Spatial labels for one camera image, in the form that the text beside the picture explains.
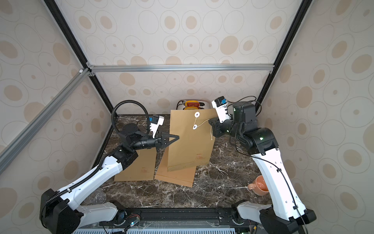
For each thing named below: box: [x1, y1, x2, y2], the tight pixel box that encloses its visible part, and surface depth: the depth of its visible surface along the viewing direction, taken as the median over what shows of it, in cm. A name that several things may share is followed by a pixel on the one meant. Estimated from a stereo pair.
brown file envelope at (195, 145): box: [167, 108, 218, 172], surface depth 65 cm
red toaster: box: [186, 102, 201, 110], surface depth 99 cm
